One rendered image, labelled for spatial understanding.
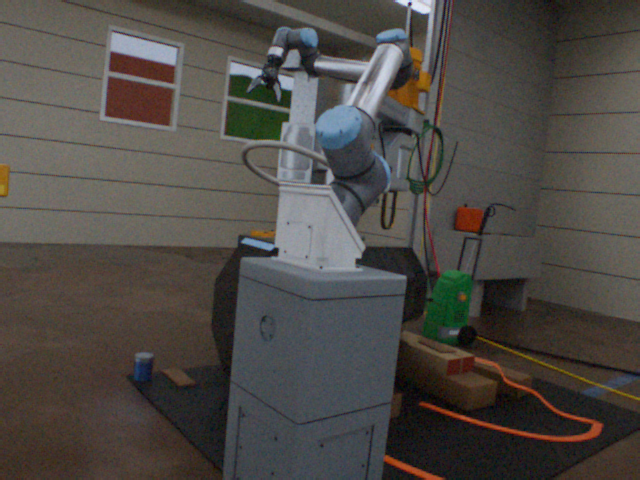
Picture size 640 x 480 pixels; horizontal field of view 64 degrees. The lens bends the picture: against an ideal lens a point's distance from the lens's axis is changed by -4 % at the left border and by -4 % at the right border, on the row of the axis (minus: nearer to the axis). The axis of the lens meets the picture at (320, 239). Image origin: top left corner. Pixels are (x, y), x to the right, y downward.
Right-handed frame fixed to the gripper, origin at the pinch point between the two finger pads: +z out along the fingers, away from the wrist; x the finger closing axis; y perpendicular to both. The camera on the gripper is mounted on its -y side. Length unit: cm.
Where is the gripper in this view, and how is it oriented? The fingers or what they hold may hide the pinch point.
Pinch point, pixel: (262, 98)
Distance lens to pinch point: 255.7
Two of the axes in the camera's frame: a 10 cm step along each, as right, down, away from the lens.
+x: 9.6, 2.9, 0.4
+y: 1.2, -2.5, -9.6
